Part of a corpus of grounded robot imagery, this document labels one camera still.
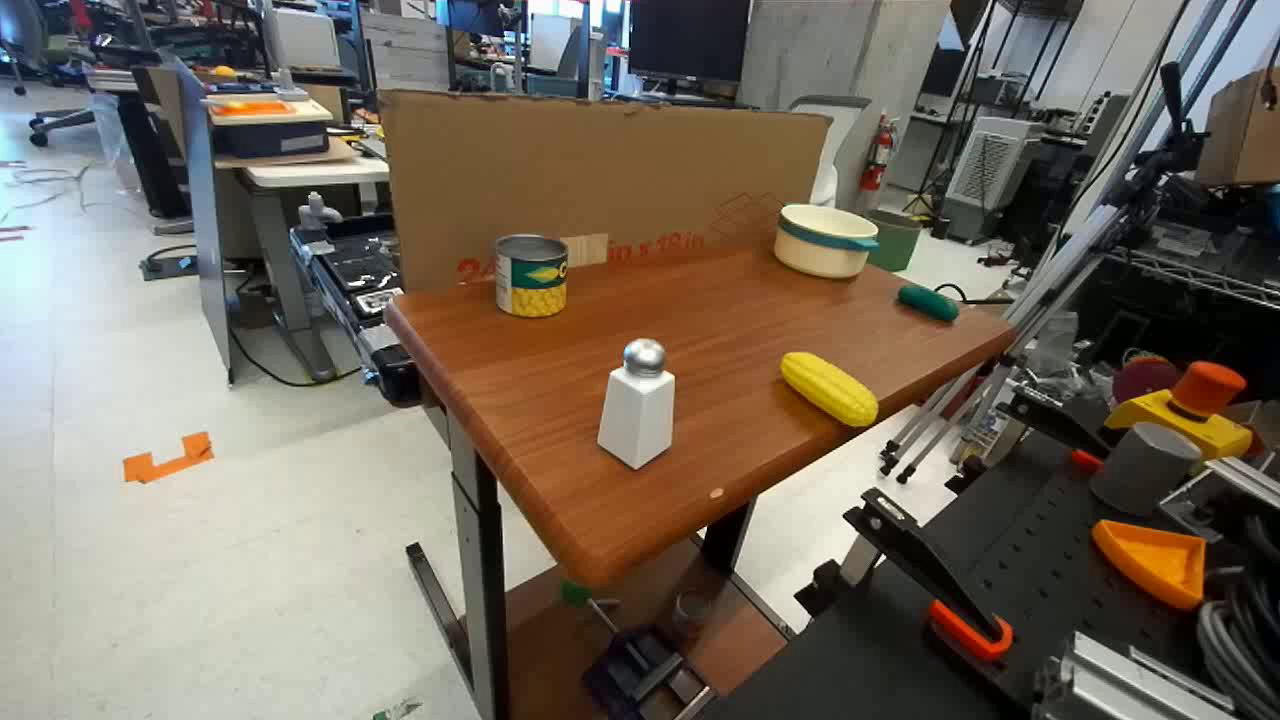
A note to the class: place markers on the green cylindrical object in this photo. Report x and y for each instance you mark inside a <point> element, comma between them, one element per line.
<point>930,301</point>

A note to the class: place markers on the yellow labelled tin can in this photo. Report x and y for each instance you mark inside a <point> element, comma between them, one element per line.
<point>528,272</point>

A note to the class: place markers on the white bowl with teal band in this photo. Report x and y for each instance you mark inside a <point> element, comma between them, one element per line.
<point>825,240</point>

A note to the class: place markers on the white salt shaker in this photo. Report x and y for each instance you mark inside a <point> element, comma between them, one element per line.
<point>638,404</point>

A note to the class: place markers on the brown cardboard panel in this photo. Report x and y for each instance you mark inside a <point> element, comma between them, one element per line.
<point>633,179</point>

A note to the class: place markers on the red fire extinguisher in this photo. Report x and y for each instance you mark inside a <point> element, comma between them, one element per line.
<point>876,159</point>

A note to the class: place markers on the black pegboard cart top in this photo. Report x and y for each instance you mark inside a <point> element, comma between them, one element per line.
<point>1031,598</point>

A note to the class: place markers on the black orange clamp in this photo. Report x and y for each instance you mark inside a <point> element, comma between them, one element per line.
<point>886,530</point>

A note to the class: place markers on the grey round disc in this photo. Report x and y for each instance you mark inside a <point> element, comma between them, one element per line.
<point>1141,469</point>

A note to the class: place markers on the orange wedge piece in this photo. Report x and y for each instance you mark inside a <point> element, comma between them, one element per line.
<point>1165,564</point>

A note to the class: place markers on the yellow emergency stop button box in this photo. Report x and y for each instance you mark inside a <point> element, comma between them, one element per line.
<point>1195,404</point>

